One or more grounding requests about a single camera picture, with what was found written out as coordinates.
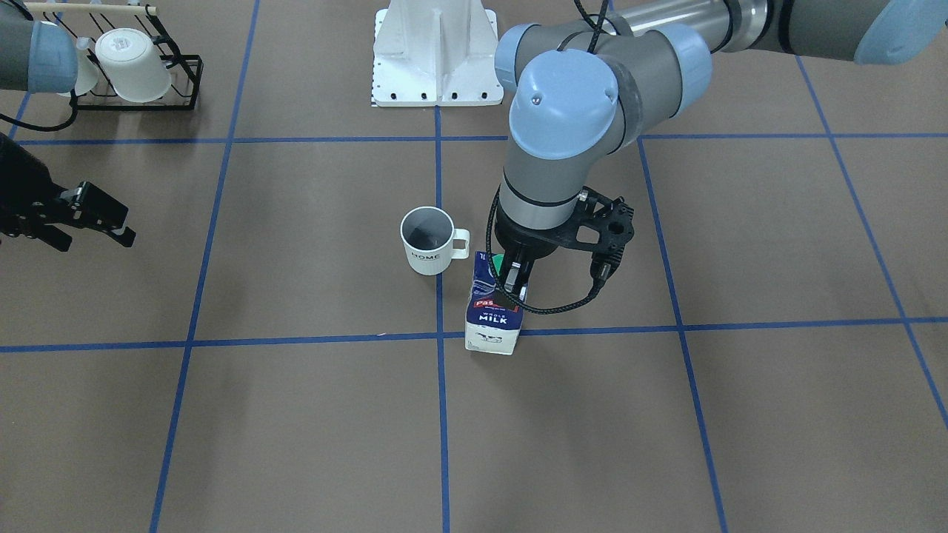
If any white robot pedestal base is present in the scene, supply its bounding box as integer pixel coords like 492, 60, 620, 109
370, 1, 504, 107

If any black wire cup rack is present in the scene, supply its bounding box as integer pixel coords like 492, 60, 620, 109
25, 1, 204, 111

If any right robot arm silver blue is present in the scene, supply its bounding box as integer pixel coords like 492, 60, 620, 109
1, 2, 136, 252

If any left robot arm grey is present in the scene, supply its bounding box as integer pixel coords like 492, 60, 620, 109
487, 1, 947, 312

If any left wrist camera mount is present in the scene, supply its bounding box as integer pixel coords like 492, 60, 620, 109
554, 187, 634, 280

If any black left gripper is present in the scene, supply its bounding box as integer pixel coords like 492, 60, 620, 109
493, 208, 578, 301

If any white cup on rack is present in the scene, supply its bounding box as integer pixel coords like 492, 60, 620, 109
95, 27, 172, 104
73, 36, 101, 95

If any milk carton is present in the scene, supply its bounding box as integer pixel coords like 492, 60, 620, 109
464, 252, 524, 355

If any black camera cable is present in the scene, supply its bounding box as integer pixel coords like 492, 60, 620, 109
0, 93, 81, 134

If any white mug grey interior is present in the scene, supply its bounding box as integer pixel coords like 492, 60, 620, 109
399, 206, 470, 276

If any wooden rod of rack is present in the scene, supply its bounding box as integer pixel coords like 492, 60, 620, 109
22, 1, 160, 17

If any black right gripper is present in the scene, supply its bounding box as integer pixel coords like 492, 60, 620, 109
1, 134, 138, 252

